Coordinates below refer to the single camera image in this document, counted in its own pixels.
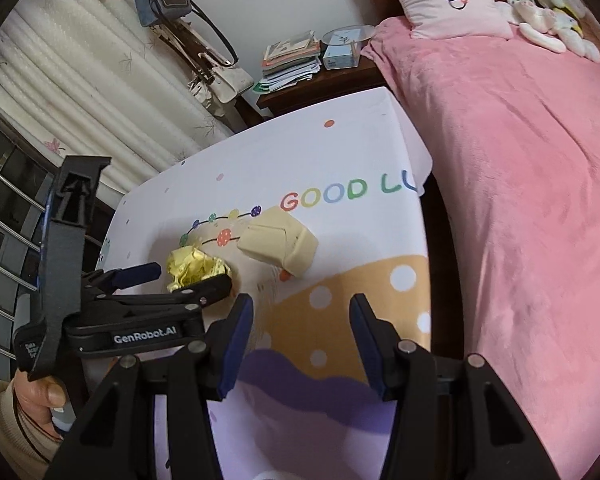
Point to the white plush toy green paw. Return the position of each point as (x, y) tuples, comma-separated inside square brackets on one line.
[(530, 17)]

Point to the person's left hand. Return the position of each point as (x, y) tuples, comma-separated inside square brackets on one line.
[(40, 392)]

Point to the wooden nightstand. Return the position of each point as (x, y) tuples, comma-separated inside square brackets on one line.
[(320, 91)]

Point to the pink embroidered pillow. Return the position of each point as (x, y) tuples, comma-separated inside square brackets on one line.
[(445, 0)]

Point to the cream curtain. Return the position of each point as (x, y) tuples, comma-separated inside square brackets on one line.
[(80, 85)]

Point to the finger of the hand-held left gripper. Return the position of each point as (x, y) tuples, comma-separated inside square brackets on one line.
[(205, 292), (135, 274)]

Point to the stack of books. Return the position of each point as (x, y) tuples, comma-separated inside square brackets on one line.
[(290, 62)]

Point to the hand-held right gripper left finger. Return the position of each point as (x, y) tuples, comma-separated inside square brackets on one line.
[(235, 347)]

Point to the pink bed blanket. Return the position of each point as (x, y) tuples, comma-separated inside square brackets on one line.
[(530, 185)]

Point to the person's left forearm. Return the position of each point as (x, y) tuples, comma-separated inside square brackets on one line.
[(5, 430)]

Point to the cartoon monster printed tablecloth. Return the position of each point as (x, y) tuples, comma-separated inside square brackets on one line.
[(330, 170)]

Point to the beige cardboard box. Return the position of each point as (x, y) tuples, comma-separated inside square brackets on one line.
[(280, 242)]

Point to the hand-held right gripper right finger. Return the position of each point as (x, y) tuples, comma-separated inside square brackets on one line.
[(367, 347)]

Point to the blue box with clear lid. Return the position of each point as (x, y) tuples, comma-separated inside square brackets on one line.
[(342, 50)]

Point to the metal window grille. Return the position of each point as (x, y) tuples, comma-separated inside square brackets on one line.
[(2, 120)]

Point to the cream handbag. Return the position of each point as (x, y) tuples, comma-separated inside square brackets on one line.
[(222, 82)]

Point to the white plush toy yellow trim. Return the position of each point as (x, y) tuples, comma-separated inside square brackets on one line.
[(572, 30)]

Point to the gold foil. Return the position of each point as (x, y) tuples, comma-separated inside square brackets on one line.
[(195, 267)]

